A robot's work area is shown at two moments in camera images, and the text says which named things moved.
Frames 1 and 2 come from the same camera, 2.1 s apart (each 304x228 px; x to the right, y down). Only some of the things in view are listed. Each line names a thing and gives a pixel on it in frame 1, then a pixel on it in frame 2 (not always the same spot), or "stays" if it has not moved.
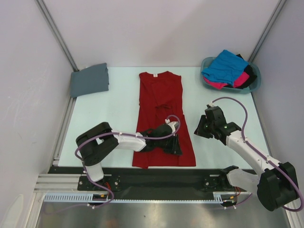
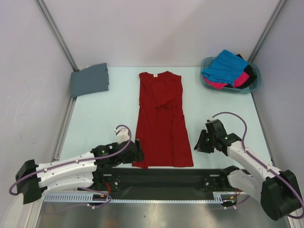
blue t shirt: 225,67 stays
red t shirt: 161,98 stays
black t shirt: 249,70 stays
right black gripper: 199,131 to 200,146
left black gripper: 175,148 to 138,153
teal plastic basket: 207,61 stays
